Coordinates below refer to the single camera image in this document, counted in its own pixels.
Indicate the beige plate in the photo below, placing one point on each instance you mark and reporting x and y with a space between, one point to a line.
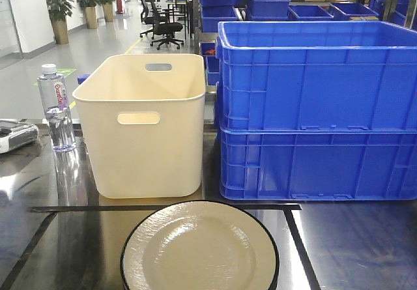
200 245

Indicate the lower large blue crate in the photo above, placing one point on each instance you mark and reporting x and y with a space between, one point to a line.
318 166

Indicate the large blue crate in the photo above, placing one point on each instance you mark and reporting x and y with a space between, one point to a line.
318 166
328 75

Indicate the cream plastic bin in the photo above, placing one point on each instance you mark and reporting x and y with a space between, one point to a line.
142 119

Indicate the upper large blue crate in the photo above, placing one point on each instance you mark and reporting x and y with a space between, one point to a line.
328 75

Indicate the black office chair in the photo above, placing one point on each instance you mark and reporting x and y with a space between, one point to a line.
163 30

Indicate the clear water bottle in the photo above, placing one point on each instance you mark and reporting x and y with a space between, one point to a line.
54 97

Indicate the grey handheld device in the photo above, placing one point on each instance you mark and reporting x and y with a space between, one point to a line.
17 134

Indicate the potted plant gold pot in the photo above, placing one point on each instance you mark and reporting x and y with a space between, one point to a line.
58 11

